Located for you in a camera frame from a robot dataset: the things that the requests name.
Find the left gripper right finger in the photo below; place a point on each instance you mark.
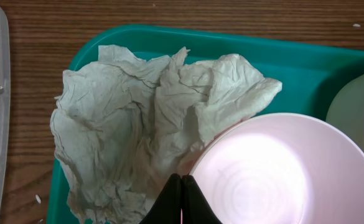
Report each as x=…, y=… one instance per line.
x=195, y=208

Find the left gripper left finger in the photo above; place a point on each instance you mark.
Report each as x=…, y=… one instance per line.
x=167, y=207

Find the white napkin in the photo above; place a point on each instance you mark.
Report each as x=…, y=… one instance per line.
x=123, y=125

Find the pink bowl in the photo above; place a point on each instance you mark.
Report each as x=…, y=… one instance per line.
x=283, y=168

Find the teal plastic tray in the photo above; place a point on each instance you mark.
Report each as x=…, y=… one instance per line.
x=311, y=75

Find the pale green bowl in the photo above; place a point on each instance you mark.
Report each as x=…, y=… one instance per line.
x=346, y=111

